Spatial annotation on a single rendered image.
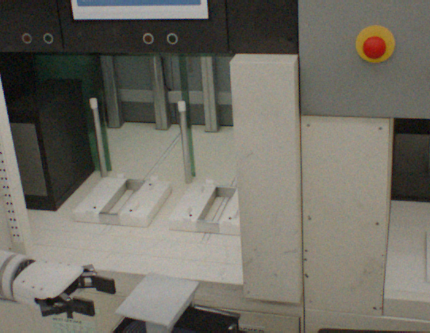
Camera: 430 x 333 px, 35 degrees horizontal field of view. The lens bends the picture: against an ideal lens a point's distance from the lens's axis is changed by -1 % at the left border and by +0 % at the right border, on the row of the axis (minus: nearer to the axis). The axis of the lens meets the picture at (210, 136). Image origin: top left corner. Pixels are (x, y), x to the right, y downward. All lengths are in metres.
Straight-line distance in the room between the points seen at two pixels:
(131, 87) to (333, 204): 1.21
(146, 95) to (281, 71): 1.21
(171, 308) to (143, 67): 1.39
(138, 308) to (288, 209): 0.39
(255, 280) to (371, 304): 0.25
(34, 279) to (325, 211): 0.58
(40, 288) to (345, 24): 0.71
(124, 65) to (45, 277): 1.28
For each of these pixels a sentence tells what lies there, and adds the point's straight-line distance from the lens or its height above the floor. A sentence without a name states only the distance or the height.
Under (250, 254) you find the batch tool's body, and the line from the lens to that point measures 1.44.
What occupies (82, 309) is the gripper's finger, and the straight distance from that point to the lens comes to 1.22.
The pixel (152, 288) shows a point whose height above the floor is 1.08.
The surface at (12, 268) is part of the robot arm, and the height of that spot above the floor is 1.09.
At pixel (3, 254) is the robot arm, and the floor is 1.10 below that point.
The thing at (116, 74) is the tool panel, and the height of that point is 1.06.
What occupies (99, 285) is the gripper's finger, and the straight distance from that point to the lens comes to 1.27.
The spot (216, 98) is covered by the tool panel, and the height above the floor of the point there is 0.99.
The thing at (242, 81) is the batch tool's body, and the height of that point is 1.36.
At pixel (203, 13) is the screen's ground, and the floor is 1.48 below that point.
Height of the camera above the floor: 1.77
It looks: 23 degrees down
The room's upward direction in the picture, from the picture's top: 4 degrees counter-clockwise
